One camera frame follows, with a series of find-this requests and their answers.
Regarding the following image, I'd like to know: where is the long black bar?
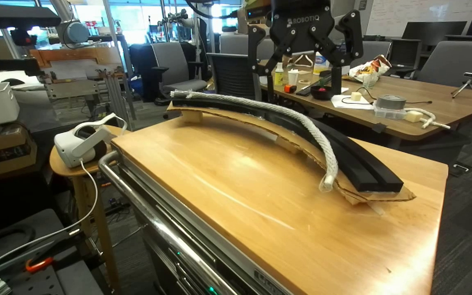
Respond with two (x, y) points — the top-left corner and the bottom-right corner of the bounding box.
(295, 75), (331, 98)

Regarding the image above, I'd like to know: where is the grey office chair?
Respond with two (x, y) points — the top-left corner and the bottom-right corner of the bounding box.
(414, 39), (472, 92)
(362, 39), (393, 71)
(151, 41), (208, 95)

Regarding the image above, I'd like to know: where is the black bowl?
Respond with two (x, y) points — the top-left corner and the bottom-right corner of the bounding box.
(310, 82), (336, 102)

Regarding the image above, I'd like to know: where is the white paper sheet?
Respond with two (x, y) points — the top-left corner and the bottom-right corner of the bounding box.
(331, 92), (380, 113)

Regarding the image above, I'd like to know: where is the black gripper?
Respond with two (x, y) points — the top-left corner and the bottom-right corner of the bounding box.
(247, 0), (365, 103)

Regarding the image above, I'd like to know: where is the light wooden board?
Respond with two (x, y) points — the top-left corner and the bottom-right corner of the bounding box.
(257, 56), (472, 166)

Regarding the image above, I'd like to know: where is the grey tape roll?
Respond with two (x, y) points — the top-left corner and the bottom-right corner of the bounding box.
(375, 95), (408, 113)

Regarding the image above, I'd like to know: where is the white braided rope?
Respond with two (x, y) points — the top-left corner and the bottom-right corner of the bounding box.
(169, 89), (341, 193)

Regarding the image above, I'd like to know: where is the white headset cable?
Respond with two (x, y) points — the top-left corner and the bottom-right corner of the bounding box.
(0, 112), (129, 277)

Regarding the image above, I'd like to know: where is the orange clamp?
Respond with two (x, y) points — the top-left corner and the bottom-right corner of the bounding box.
(23, 256), (56, 275)

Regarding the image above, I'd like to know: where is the tan wooden board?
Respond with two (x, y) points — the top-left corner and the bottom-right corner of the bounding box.
(29, 44), (118, 71)

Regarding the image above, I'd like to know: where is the yellow bottle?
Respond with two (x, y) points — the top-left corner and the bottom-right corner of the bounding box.
(272, 61), (287, 89)

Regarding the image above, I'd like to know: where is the open chip bag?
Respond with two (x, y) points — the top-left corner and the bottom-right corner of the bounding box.
(349, 54), (393, 85)

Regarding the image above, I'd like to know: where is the perforated metal breadboard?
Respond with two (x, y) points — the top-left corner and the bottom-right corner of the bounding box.
(0, 259), (103, 295)

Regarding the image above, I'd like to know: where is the white power adapter with cable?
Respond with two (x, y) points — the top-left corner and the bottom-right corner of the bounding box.
(372, 105), (452, 131)

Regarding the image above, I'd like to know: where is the small white cup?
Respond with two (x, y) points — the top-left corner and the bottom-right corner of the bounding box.
(287, 67), (301, 89)

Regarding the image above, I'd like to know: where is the black flat panel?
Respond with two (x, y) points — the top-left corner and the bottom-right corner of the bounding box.
(0, 2), (62, 30)

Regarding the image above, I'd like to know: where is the dark office chair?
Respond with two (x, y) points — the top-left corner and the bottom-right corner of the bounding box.
(388, 38), (423, 72)
(128, 44), (160, 103)
(206, 51), (264, 103)

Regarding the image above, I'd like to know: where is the round wooden stool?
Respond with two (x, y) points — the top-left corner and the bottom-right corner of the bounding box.
(47, 123), (126, 295)

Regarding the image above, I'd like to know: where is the black curved rail object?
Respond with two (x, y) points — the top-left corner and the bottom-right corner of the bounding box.
(167, 89), (406, 193)

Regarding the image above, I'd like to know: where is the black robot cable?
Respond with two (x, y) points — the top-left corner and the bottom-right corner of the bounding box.
(182, 0), (233, 21)

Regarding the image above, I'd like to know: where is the white bottle blue label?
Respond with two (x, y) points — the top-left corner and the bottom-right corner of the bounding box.
(313, 51), (331, 77)

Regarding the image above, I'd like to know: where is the white VR headset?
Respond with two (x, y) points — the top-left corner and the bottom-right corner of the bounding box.
(52, 120), (118, 169)

